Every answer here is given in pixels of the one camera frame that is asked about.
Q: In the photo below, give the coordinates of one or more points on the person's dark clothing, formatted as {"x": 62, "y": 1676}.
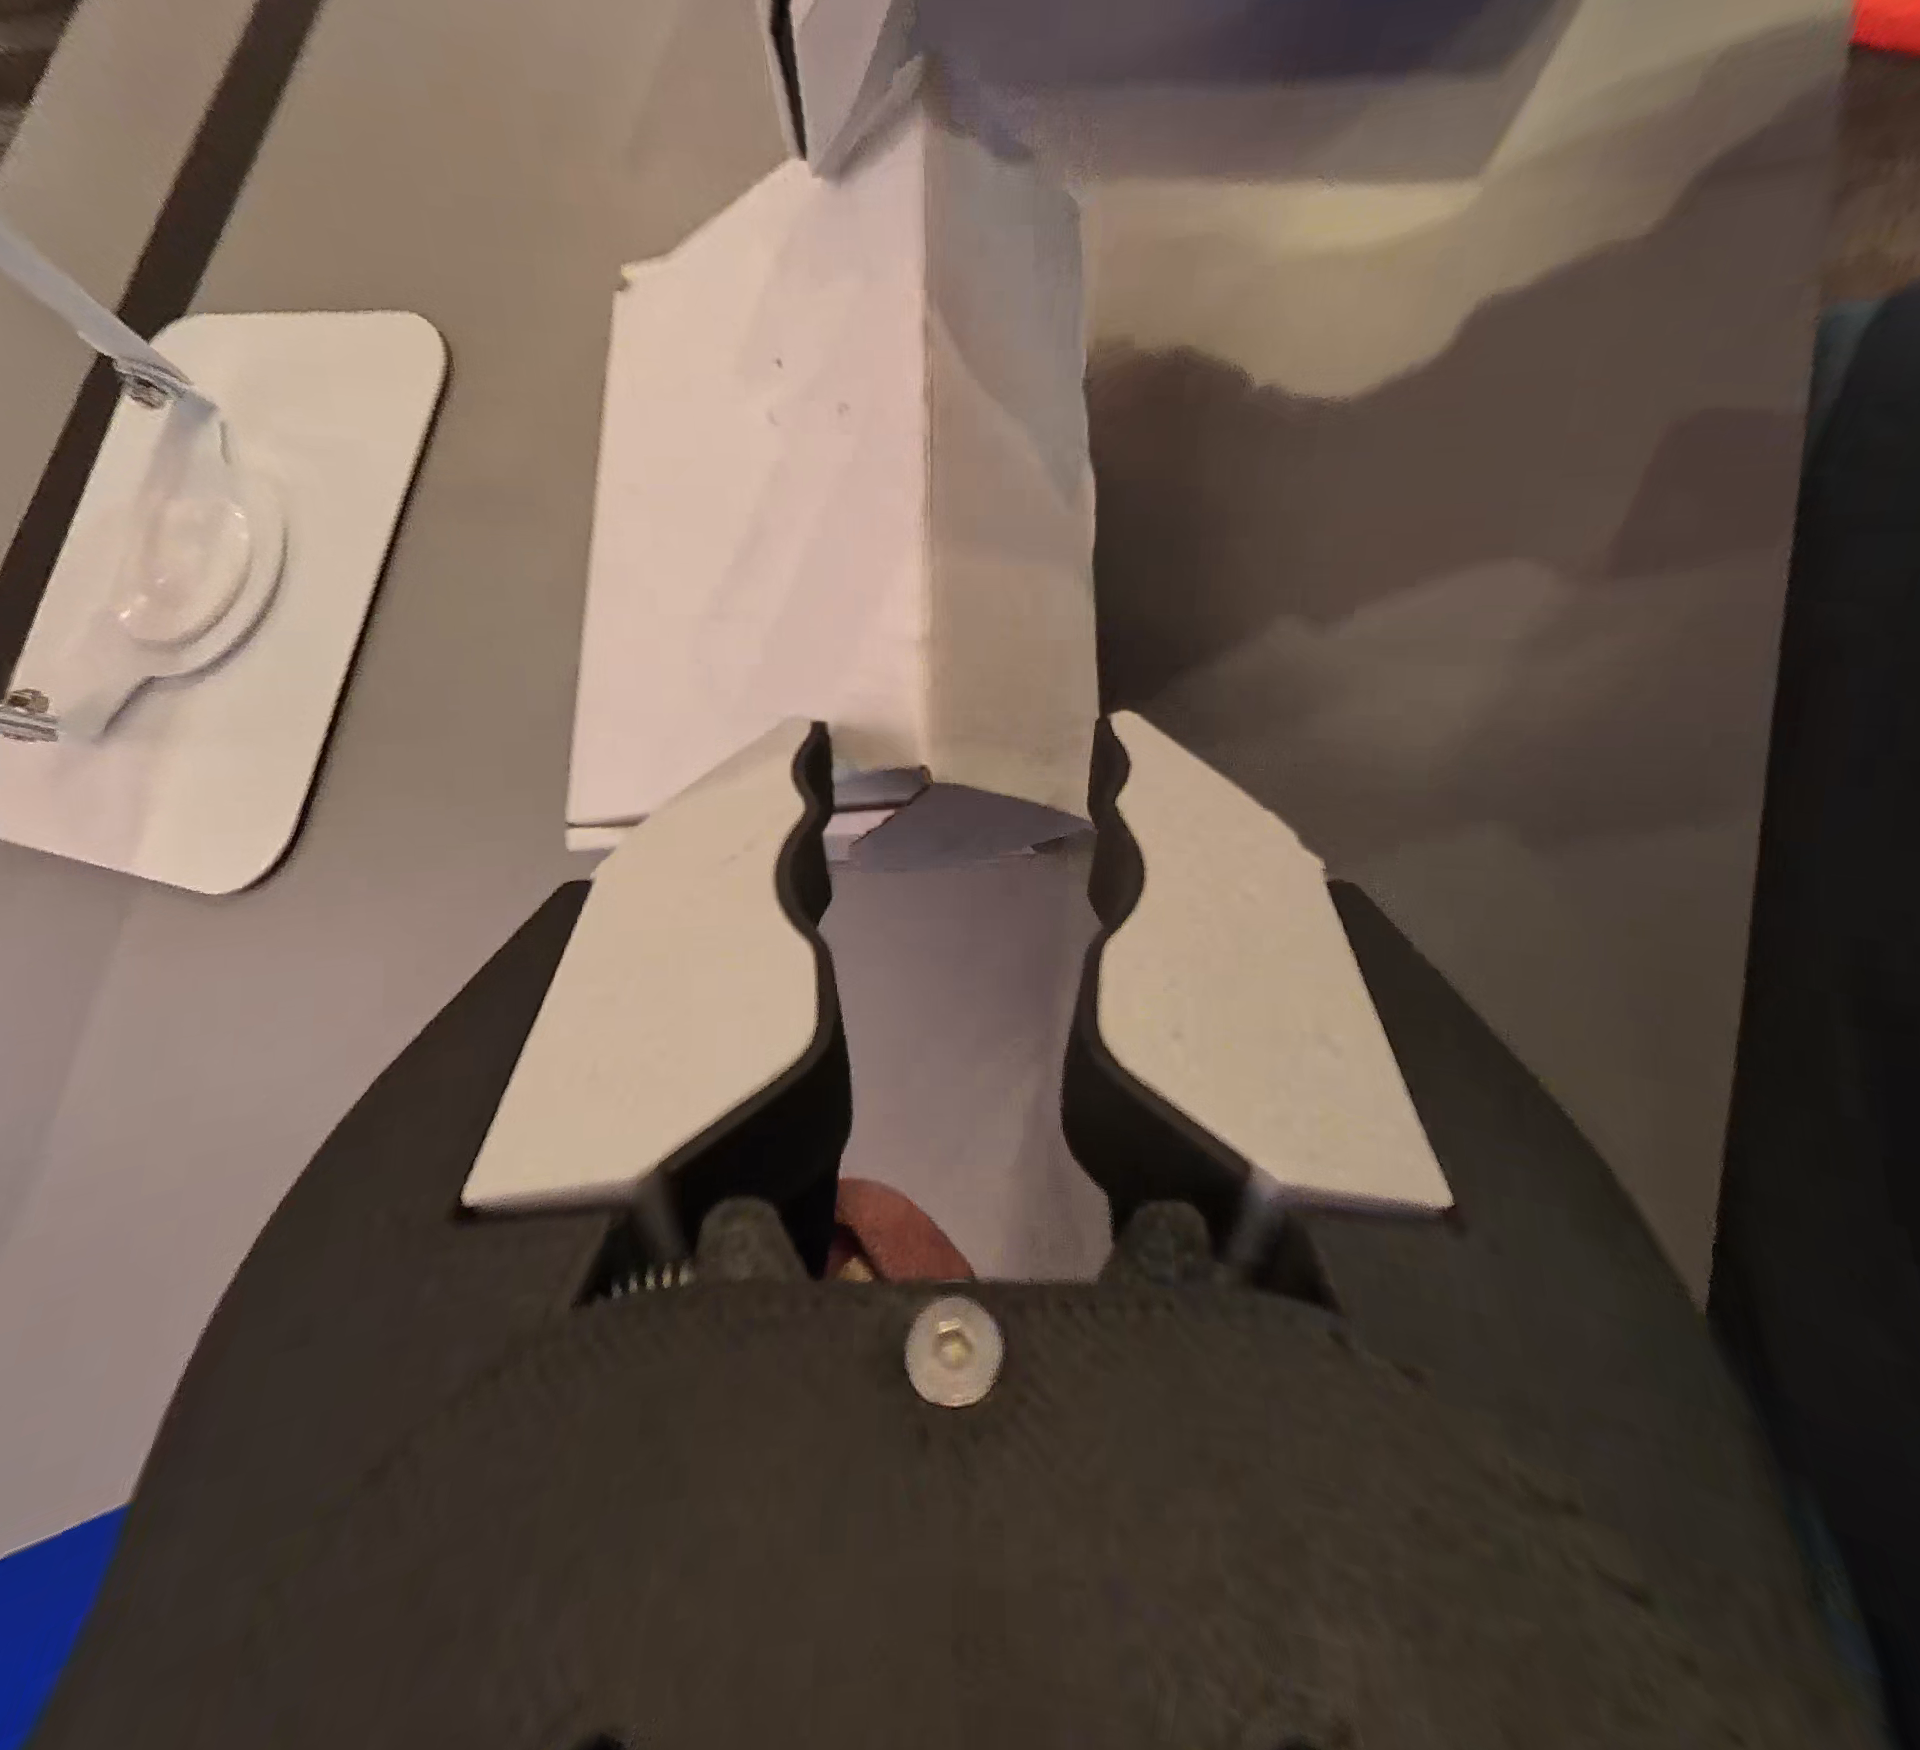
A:
{"x": 1830, "y": 1030}

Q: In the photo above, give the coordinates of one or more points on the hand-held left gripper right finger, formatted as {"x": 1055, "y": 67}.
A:
{"x": 1259, "y": 1030}

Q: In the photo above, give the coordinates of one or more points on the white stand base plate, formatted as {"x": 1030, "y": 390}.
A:
{"x": 331, "y": 507}

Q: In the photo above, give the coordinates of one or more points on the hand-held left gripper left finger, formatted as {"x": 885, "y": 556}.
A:
{"x": 676, "y": 1015}

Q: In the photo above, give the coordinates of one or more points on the person's left hand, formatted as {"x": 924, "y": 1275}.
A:
{"x": 893, "y": 1232}

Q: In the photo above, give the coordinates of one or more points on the white and brown cardboard box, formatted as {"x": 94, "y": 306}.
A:
{"x": 765, "y": 507}

